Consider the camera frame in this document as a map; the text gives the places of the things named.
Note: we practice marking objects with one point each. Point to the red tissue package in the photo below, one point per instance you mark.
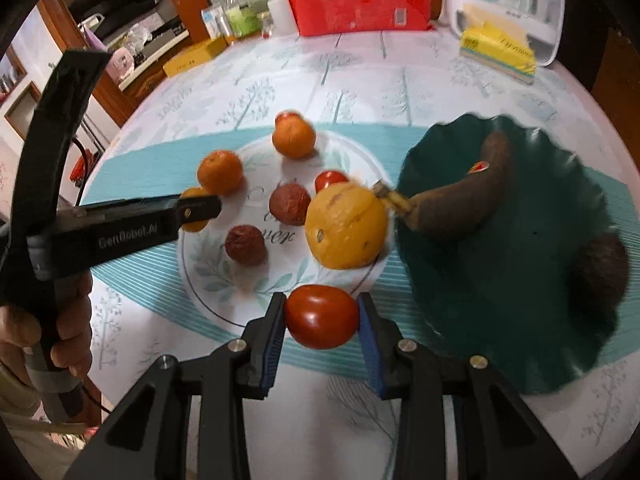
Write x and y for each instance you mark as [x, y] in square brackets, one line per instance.
[329, 17]

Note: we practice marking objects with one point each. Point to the yellow tissue box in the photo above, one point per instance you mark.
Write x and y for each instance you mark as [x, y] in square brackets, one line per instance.
[495, 48]

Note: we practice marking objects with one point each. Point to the yellow cardboard box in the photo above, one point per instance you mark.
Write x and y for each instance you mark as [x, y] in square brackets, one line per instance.
[195, 55]

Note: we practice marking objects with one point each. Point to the white plastic bottle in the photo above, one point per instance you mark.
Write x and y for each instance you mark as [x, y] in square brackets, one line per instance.
[283, 17]

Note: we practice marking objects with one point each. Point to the large red tomato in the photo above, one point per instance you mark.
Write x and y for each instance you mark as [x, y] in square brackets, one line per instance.
[321, 317]

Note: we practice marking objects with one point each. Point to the person's left hand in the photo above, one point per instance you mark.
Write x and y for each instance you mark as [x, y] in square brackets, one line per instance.
[72, 329]

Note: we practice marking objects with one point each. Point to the large yellow orange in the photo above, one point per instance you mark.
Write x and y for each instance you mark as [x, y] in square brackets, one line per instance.
[346, 226]

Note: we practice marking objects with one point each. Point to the wooden kitchen cabinets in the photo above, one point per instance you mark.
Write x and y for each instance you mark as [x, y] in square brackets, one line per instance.
[63, 18]

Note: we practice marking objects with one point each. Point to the overripe brown banana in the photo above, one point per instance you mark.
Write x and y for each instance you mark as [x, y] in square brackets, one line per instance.
[460, 205]

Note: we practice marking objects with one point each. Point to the small red tomato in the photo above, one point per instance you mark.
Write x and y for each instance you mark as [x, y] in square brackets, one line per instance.
[328, 178]

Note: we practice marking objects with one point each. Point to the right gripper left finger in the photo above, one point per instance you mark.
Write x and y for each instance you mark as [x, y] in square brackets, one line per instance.
[264, 337]

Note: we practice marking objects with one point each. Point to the small yellow orange fruit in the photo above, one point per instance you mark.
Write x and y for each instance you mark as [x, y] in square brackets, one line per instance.
[195, 224]

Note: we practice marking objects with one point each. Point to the dark avocado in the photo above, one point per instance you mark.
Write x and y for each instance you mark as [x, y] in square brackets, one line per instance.
[596, 281]

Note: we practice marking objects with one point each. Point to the green label bottle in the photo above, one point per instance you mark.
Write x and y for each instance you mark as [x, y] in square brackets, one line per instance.
[242, 18]

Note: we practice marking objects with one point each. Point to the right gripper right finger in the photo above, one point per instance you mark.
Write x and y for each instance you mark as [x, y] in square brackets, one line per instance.
[378, 342]

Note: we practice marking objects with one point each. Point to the patterned tablecloth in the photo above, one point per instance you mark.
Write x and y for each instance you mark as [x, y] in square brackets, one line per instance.
[316, 122]

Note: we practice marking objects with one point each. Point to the orange tangerine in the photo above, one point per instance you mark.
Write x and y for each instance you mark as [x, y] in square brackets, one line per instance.
[294, 138]
[220, 173]

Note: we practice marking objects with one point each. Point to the dark green scalloped plate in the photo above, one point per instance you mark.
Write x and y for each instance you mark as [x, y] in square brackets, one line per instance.
[498, 289]

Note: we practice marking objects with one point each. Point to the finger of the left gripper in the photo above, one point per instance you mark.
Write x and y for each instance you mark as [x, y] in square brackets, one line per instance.
[210, 208]

